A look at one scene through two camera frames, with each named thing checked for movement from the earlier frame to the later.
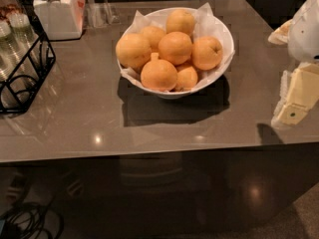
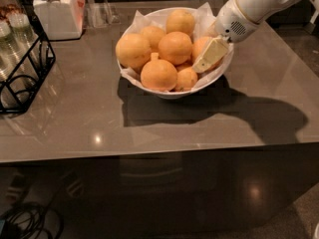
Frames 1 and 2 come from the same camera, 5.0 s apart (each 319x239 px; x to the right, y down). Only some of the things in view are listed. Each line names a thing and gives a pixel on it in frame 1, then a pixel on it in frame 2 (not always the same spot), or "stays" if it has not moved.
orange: x=206 y=53 stays
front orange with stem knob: x=158 y=74 stays
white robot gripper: x=305 y=34 → x=231 y=23
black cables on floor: x=26 y=221 stays
